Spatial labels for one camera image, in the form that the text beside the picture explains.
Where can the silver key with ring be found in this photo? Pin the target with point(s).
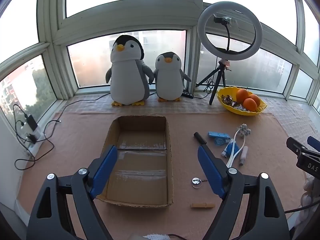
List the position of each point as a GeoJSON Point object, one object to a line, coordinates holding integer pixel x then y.
{"type": "Point", "coordinates": [197, 182]}

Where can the black inline remote control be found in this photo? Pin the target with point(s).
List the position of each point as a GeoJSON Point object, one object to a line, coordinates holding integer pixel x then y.
{"type": "Point", "coordinates": [187, 95]}

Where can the large plush penguin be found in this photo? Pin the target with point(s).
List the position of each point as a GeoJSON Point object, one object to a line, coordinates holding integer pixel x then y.
{"type": "Point", "coordinates": [129, 77]}

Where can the pink lotion bottle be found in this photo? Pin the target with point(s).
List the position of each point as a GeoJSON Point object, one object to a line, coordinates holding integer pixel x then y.
{"type": "Point", "coordinates": [243, 156]}

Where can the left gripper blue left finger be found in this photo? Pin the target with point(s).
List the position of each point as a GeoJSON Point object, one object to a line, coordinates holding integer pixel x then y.
{"type": "Point", "coordinates": [100, 170]}

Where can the black charger adapter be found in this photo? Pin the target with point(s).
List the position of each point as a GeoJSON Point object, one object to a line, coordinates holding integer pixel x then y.
{"type": "Point", "coordinates": [31, 122]}

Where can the black cylinder tube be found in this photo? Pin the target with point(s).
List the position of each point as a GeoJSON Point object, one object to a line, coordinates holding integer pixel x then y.
{"type": "Point", "coordinates": [199, 138]}

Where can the orange fruit front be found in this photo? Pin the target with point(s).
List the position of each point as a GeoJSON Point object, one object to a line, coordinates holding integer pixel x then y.
{"type": "Point", "coordinates": [249, 104]}

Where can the blue round tape measure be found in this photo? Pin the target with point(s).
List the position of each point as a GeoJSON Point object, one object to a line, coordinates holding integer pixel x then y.
{"type": "Point", "coordinates": [227, 151]}

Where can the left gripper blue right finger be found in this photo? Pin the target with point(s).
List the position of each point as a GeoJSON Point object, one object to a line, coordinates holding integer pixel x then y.
{"type": "Point", "coordinates": [214, 170]}

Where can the wooden clothespin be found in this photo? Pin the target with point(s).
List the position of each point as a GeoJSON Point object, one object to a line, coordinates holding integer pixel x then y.
{"type": "Point", "coordinates": [202, 206]}

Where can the white power strip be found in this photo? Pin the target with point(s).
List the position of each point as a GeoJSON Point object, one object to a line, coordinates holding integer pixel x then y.
{"type": "Point", "coordinates": [32, 137]}

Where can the small plush penguin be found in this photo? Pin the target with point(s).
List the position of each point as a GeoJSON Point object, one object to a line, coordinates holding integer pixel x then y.
{"type": "Point", "coordinates": [169, 77]}

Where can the orange fruit right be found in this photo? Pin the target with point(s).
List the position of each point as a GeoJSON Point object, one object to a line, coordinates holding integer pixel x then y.
{"type": "Point", "coordinates": [256, 99]}

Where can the orange fruit rear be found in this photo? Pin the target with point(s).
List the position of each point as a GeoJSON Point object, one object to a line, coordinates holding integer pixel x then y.
{"type": "Point", "coordinates": [241, 95]}

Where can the black tripod stand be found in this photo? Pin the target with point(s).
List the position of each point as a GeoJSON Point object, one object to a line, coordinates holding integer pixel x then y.
{"type": "Point", "coordinates": [213, 79]}

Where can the open cardboard box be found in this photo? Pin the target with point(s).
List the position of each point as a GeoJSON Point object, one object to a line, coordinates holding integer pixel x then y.
{"type": "Point", "coordinates": [142, 175]}

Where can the white neck massager roller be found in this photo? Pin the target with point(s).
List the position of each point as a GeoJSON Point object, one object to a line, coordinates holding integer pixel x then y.
{"type": "Point", "coordinates": [241, 133]}

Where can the orange fruit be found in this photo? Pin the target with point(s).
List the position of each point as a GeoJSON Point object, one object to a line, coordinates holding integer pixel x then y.
{"type": "Point", "coordinates": [256, 99]}
{"type": "Point", "coordinates": [241, 95]}
{"type": "Point", "coordinates": [249, 104]}

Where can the wrapped candies pile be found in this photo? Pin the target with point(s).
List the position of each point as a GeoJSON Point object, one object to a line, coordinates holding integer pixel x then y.
{"type": "Point", "coordinates": [228, 100]}

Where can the blue plastic phone stand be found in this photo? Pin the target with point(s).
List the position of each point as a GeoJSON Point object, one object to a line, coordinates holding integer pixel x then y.
{"type": "Point", "coordinates": [224, 136]}

